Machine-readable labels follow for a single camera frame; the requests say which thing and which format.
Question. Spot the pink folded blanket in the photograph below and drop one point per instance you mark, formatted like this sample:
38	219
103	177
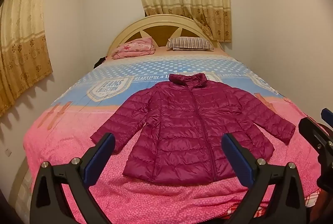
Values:
132	48

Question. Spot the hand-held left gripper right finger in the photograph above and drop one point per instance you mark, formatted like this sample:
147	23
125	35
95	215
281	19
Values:
239	159

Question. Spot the magenta puffer jacket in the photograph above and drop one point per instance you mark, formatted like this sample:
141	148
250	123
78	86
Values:
187	122

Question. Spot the cream wooden headboard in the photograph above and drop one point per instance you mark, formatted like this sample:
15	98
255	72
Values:
161	31

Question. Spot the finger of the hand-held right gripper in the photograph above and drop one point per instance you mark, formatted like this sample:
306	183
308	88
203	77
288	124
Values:
327	114
311	130

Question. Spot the striped pillow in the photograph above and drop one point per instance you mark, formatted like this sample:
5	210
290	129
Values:
190	43

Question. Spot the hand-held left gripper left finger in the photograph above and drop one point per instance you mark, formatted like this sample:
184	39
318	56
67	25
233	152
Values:
100	156

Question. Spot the long beige patterned curtain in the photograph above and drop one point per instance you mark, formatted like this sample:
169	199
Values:
23	44

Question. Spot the white mattress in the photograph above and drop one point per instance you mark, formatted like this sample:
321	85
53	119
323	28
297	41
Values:
24	192

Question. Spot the white wall socket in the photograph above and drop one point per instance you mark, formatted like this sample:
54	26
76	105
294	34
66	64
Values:
8	152

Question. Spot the black cloth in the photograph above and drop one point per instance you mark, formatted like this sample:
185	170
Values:
98	62

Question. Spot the bed with pink blue sheet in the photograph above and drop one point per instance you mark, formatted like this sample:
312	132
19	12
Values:
78	99

